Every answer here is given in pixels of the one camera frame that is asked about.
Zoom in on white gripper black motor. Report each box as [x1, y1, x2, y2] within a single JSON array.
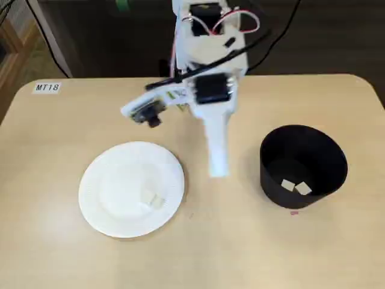
[[188, 70, 241, 178]]

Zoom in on black pot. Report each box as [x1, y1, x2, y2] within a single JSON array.
[[259, 125, 349, 210]]

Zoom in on white paper plate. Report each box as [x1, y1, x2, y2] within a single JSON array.
[[78, 141, 186, 239]]

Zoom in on black panel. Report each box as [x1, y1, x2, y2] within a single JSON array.
[[38, 0, 385, 76]]

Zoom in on white MT18 label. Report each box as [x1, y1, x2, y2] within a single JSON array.
[[31, 81, 63, 95]]

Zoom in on wooden shelf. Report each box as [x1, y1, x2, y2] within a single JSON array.
[[0, 17, 40, 100]]

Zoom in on wrist camera on white mount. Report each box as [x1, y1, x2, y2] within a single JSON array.
[[120, 89, 193, 129]]

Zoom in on red and white wires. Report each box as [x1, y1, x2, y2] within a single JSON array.
[[180, 8, 261, 36]]

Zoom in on black power cable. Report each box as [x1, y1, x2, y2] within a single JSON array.
[[248, 0, 301, 75]]

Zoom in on thin black cable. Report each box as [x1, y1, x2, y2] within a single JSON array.
[[26, 0, 69, 76]]

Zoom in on grey metal post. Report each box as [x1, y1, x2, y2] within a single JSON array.
[[28, 0, 73, 78]]

